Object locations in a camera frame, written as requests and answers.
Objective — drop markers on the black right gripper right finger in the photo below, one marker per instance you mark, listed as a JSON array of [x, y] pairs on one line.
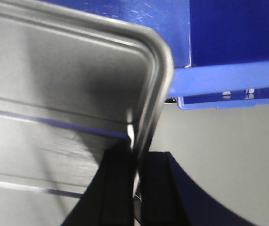
[[171, 198]]

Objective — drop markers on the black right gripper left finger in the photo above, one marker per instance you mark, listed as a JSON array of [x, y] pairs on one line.
[[108, 200]]

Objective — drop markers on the small silver metal tray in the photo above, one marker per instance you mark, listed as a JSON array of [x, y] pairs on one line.
[[72, 84]]

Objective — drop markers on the large blue plastic box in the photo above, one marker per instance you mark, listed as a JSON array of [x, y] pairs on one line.
[[220, 47]]

